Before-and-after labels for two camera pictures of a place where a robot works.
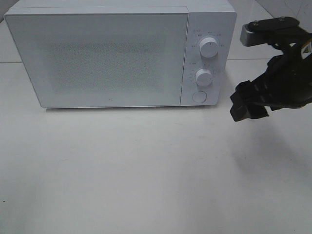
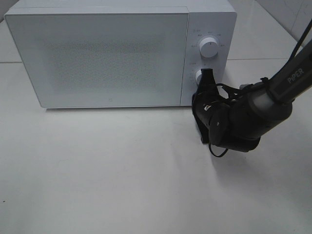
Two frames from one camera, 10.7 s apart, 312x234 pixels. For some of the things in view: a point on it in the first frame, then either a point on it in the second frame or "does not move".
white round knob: [208, 47] does not move
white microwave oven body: [95, 53] does not move
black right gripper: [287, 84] to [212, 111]
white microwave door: [95, 59] does not move
